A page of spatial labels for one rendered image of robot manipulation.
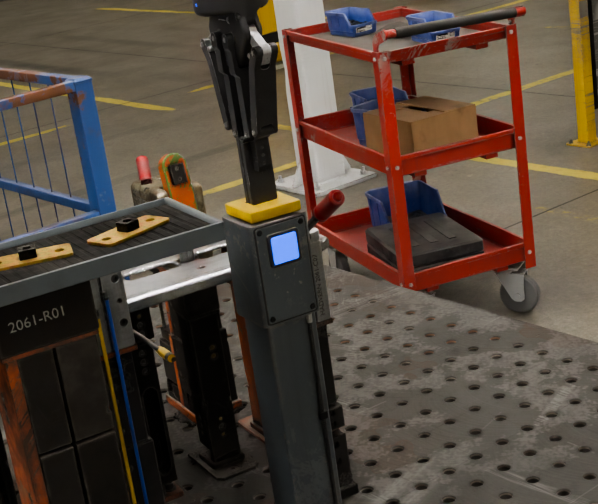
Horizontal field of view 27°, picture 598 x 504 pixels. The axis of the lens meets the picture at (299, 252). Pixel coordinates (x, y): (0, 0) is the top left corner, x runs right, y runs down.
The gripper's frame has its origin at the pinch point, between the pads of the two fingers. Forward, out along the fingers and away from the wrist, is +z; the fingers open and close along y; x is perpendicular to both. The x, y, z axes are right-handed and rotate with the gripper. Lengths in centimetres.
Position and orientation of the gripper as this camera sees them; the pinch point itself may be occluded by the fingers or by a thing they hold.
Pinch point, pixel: (257, 168)
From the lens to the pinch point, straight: 130.2
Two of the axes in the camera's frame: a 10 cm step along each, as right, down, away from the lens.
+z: 1.4, 9.4, 3.2
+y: -4.9, -2.1, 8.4
